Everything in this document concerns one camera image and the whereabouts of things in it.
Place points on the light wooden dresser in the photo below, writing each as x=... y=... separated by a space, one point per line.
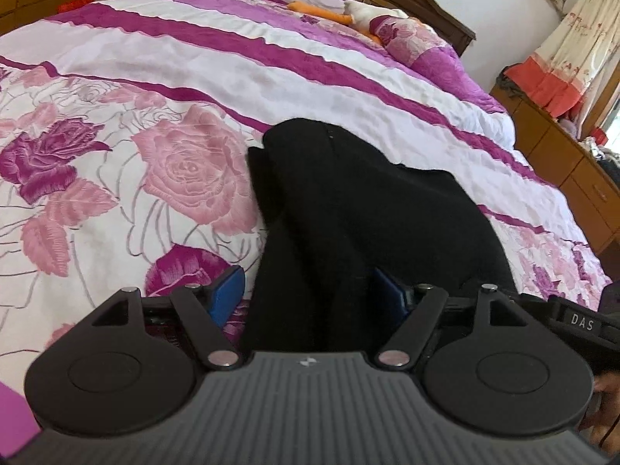
x=557 y=155

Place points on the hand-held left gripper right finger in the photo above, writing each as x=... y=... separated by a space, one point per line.
x=387 y=295

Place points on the clutter on dresser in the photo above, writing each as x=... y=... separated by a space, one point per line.
x=603 y=155

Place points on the orange and white stuffed toy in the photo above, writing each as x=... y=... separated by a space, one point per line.
x=361 y=12

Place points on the dark wooden headboard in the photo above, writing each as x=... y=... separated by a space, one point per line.
x=416 y=0

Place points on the cream and orange curtain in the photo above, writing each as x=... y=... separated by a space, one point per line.
x=571 y=48

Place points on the purple floral pillow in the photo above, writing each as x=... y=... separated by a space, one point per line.
x=426 y=48

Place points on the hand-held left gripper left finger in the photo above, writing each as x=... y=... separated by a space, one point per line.
x=225 y=298

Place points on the black knit cardigan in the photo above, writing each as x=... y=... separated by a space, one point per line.
x=363 y=213

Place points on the red cloth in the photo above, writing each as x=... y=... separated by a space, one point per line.
x=75 y=4

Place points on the person's right hand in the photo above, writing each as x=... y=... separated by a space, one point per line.
x=608 y=395

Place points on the purple floral bedspread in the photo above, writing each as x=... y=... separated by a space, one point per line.
x=145 y=82

